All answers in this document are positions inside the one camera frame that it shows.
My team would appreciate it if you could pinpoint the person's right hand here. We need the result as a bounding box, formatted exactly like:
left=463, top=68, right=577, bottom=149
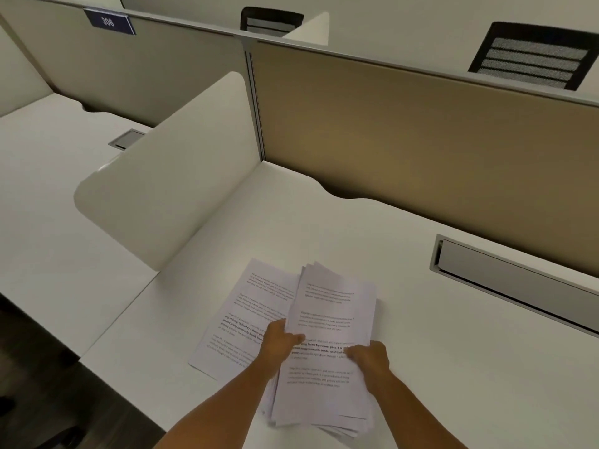
left=345, top=341, right=392, bottom=396

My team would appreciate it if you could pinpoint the person's left hand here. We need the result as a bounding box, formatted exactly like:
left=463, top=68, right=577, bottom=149
left=255, top=319, right=306, bottom=373

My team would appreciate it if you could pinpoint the stack of printed paper sheets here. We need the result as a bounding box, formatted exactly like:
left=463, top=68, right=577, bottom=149
left=262, top=261, right=378, bottom=438

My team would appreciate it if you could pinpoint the person's right forearm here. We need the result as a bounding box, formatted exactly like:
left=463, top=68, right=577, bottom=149
left=364, top=374, right=471, bottom=449

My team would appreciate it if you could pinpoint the person's left forearm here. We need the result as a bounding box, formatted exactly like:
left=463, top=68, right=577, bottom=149
left=153, top=362, right=281, bottom=449

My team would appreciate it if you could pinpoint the loose printed paper sheet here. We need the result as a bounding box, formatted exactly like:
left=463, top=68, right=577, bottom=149
left=188, top=258, right=301, bottom=383

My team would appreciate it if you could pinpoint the white curved desk divider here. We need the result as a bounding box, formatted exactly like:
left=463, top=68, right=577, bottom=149
left=281, top=11, right=331, bottom=46
left=73, top=71, right=264, bottom=273

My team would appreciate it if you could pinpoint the beige fabric partition panel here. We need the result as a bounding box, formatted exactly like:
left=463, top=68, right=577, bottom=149
left=243, top=39, right=599, bottom=292

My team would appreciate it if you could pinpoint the grey fabric partition panel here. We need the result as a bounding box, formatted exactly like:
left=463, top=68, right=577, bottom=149
left=0, top=2, right=250, bottom=132

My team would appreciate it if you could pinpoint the black mesh office chair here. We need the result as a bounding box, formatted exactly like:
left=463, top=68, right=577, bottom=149
left=467, top=22, right=599, bottom=92
left=240, top=7, right=305, bottom=38

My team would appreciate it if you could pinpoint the blue number sign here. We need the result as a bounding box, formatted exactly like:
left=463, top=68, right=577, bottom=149
left=83, top=8, right=137, bottom=36

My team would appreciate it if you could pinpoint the grey desk cable tray lid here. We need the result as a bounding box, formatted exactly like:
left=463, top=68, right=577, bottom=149
left=429, top=234, right=599, bottom=336

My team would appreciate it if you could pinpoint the small grey desk cable grommet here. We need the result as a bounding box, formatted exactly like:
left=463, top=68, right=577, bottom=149
left=108, top=129, right=146, bottom=150

